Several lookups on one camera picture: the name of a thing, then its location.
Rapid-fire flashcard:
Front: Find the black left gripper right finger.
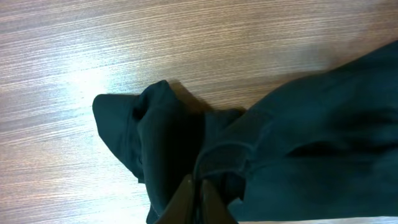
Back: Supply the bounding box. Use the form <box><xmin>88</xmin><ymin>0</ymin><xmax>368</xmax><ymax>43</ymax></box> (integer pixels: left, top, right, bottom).
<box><xmin>201</xmin><ymin>180</ymin><xmax>237</xmax><ymax>224</ymax></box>

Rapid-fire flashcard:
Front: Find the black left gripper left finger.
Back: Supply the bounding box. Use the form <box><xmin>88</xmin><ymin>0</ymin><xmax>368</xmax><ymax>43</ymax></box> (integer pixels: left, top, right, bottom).
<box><xmin>155</xmin><ymin>175</ymin><xmax>195</xmax><ymax>224</ymax></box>

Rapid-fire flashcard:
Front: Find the black t-shirt with white logo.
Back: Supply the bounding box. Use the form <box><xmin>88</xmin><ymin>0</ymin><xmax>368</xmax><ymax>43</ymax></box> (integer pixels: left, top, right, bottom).
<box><xmin>93</xmin><ymin>42</ymin><xmax>397</xmax><ymax>223</ymax></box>

